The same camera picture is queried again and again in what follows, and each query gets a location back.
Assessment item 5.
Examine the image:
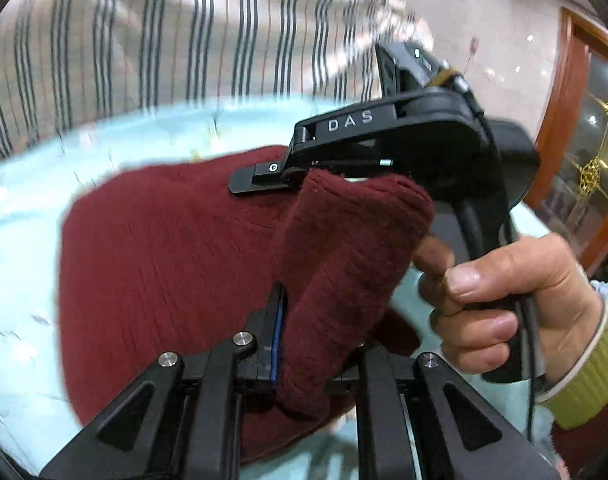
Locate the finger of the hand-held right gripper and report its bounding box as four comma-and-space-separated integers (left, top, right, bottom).
229, 161, 309, 195

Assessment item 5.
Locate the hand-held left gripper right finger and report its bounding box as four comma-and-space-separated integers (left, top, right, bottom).
329, 337, 559, 480

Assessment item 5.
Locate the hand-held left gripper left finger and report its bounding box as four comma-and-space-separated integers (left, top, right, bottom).
39, 282, 289, 480

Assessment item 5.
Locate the maroon knit hooded sweater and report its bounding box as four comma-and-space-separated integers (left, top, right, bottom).
59, 145, 435, 463

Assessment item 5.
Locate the person's right forearm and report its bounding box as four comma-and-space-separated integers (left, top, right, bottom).
536, 290, 608, 478

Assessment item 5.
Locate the person's right hand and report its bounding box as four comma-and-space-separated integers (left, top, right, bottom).
415, 232, 607, 386

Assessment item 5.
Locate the wooden glass door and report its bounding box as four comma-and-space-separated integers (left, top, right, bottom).
524, 7, 608, 281

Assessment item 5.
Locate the plaid quilt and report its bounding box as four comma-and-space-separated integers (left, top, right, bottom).
0, 0, 435, 171

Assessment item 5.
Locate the light blue floral bed sheet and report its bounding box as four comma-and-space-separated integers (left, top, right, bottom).
0, 95, 554, 480

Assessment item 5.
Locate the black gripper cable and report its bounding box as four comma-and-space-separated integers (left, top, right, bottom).
526, 300, 543, 443

